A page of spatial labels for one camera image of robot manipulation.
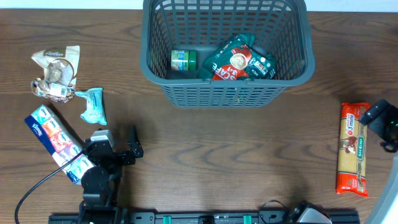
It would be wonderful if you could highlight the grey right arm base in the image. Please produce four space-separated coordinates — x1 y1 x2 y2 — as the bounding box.
284 203 332 224

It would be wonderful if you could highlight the beige mushroom snack pouch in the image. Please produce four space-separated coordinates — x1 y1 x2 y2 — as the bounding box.
30 45 80 103

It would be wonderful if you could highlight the orange spaghetti packet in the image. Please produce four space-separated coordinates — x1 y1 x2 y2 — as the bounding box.
336 103 370 197

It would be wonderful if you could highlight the grey plastic slotted basket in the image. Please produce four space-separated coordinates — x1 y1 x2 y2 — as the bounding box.
140 0 315 108

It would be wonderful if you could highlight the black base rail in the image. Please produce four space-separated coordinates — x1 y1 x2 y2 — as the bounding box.
48 210 361 224

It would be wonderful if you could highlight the blue Kleenex tissue multipack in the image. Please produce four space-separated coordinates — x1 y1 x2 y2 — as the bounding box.
25 105 94 185

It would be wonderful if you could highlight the mint toilet tissue wipes pack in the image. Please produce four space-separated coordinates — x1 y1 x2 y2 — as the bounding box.
75 88 107 126

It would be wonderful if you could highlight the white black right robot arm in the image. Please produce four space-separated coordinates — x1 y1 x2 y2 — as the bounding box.
359 100 397 223

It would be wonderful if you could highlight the green red coffee sachet bag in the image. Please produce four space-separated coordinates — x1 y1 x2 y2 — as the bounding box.
198 34 276 80

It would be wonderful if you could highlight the green lidded spice jar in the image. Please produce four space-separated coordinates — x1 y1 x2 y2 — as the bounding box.
170 50 197 71

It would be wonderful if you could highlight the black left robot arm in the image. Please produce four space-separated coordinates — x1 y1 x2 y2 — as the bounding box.
78 126 144 224

